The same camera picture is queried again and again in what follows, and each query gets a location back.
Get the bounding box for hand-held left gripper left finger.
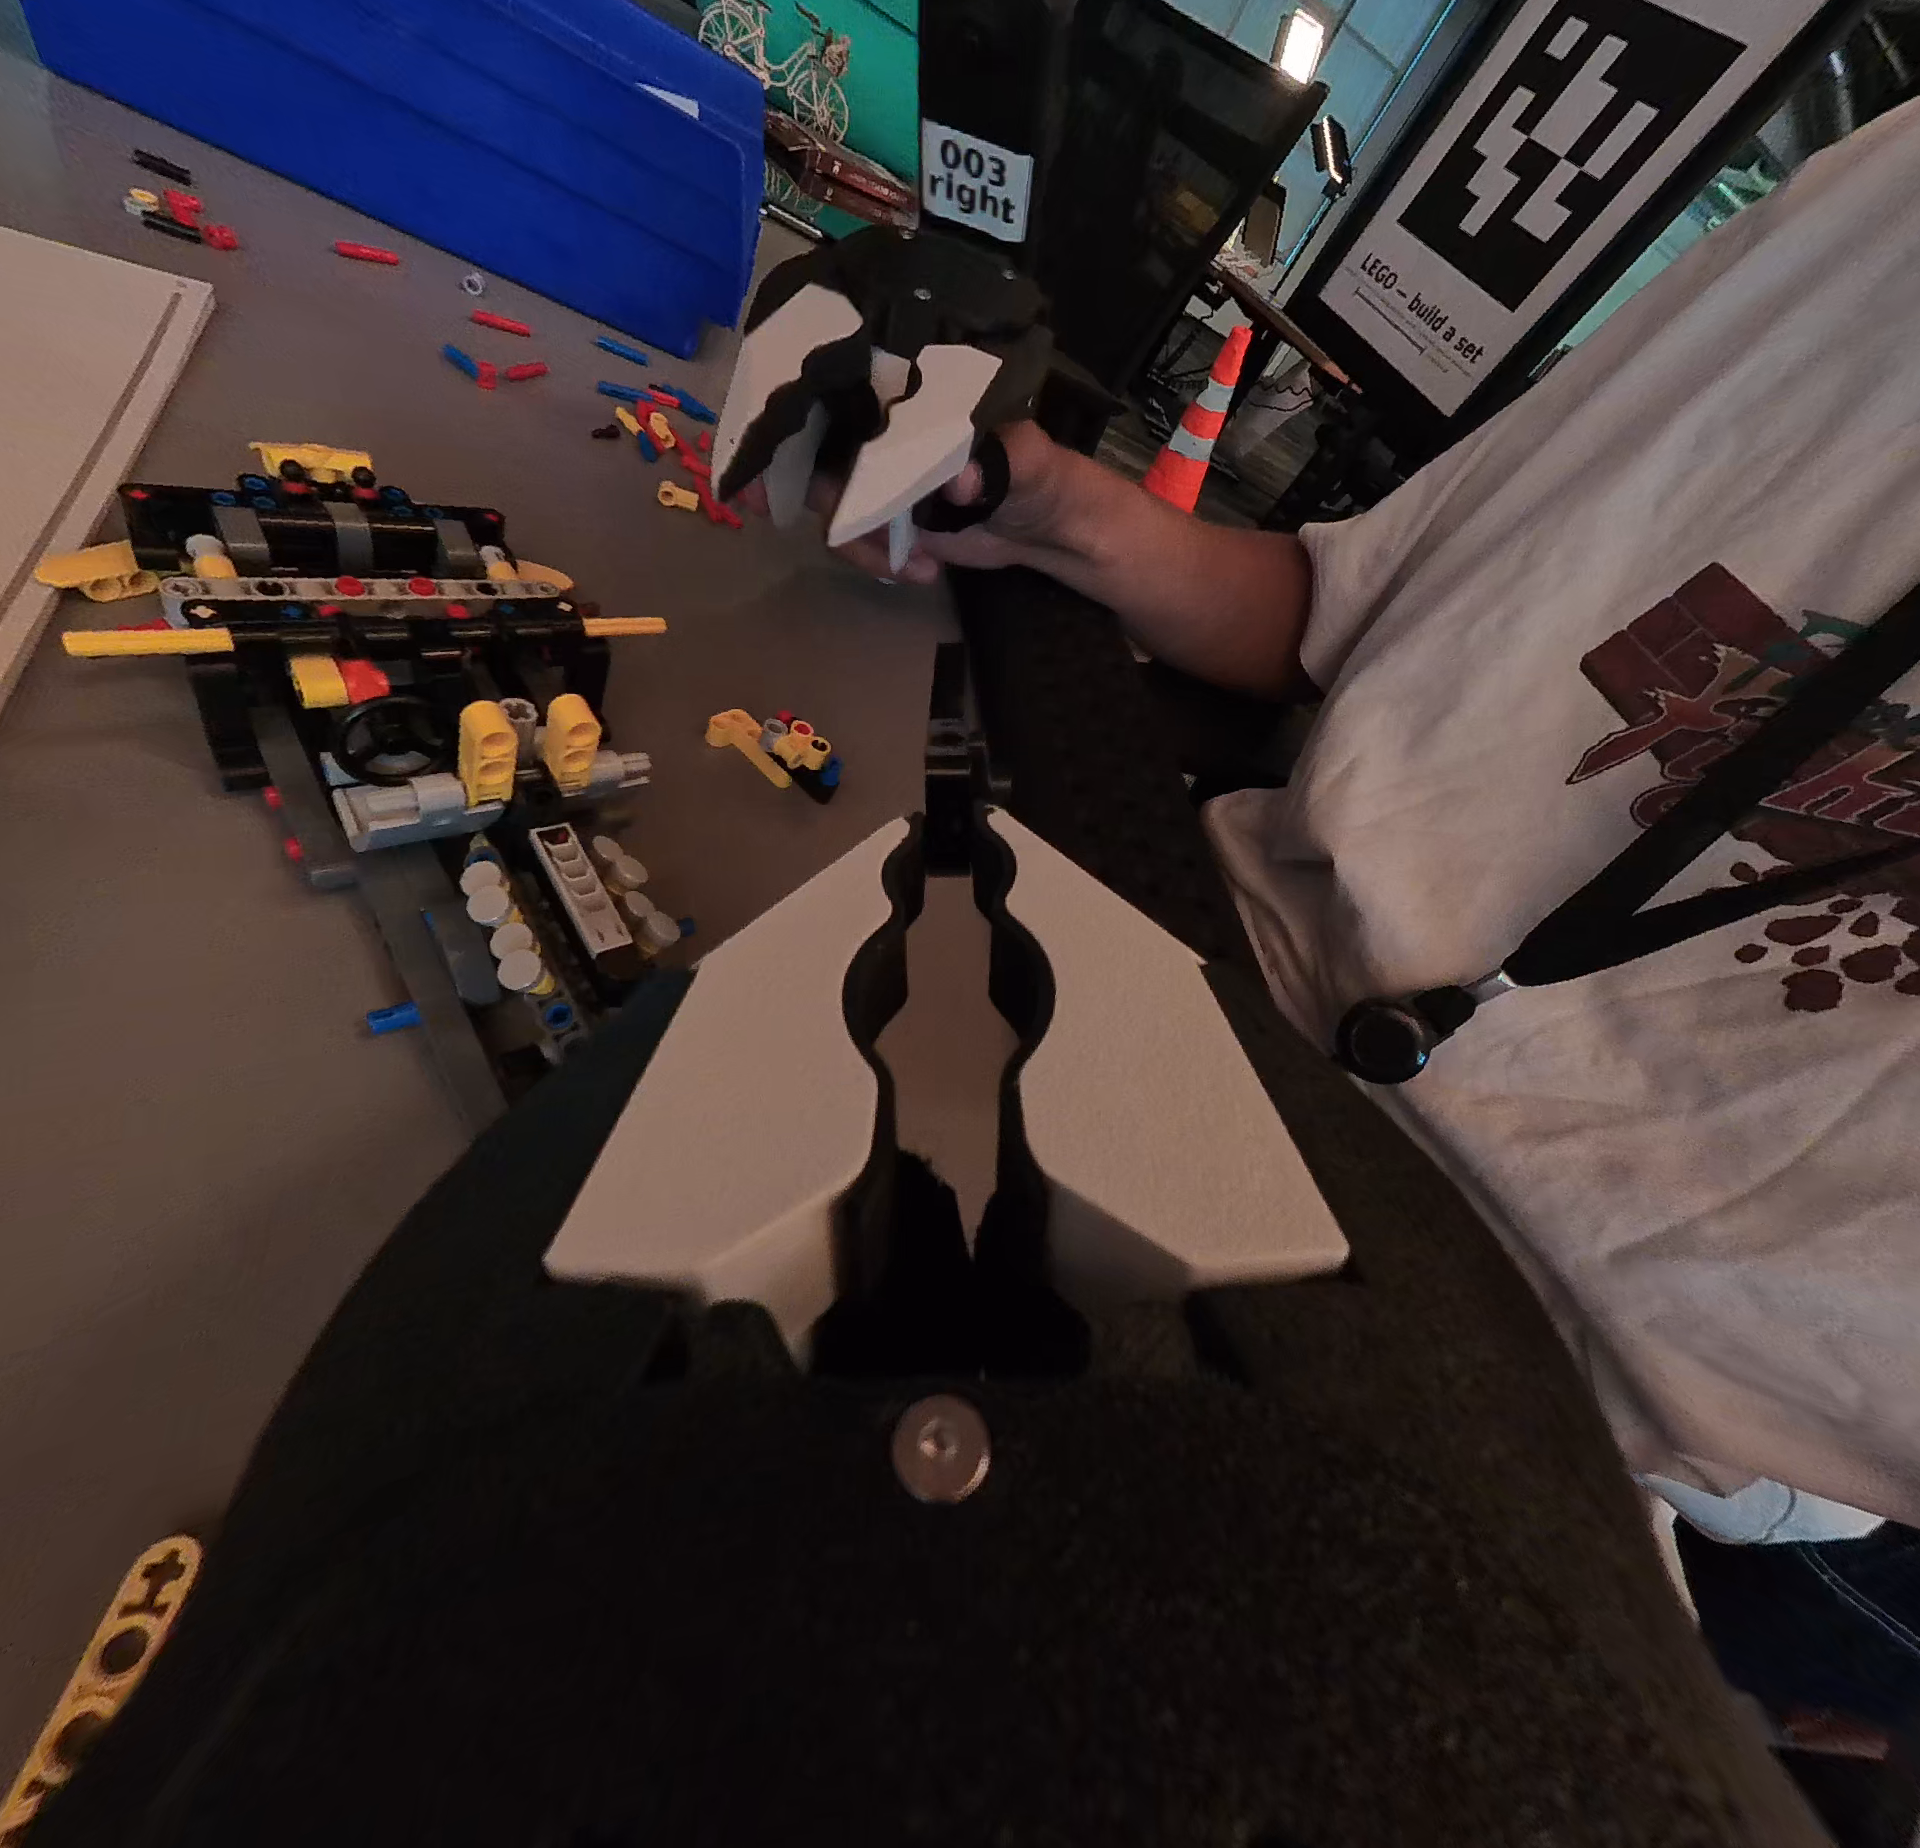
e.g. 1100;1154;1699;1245
541;812;923;1372

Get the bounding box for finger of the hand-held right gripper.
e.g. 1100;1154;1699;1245
712;288;874;529
826;345;1005;585

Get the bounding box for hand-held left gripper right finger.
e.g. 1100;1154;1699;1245
975;810;1352;1372

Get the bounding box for black lego beam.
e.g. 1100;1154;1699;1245
916;642;1005;882

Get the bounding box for yellow lego beam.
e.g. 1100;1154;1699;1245
21;1535;204;1820

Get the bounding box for person's right forearm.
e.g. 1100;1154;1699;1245
1109;483;1322;702

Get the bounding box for scattered small lego pieces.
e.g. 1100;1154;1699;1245
121;146;751;529

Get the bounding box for small yellow lego subassembly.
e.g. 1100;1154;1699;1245
704;705;845;807

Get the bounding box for black yellow lego car chassis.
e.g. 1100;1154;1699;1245
32;437;698;1131

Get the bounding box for open lego instruction booklet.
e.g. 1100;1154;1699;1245
0;225;216;715

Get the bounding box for person's right hand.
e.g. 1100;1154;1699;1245
906;421;1145;590

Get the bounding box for teal plastic bin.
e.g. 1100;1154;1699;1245
691;0;923;185

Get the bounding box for black mesh office chair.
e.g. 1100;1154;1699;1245
1049;0;1334;410

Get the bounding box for orange traffic cone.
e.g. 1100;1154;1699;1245
1142;323;1253;515

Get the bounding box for blue plastic bin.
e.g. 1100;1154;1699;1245
0;0;770;365

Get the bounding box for framed black white marker sign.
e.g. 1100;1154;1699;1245
1287;0;1877;423

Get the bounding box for person's dark trousers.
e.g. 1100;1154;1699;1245
1649;1489;1920;1848

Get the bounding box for paned glass wall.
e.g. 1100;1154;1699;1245
1117;0;1517;253

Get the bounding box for black lanyard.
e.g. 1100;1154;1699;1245
1334;587;1920;1085

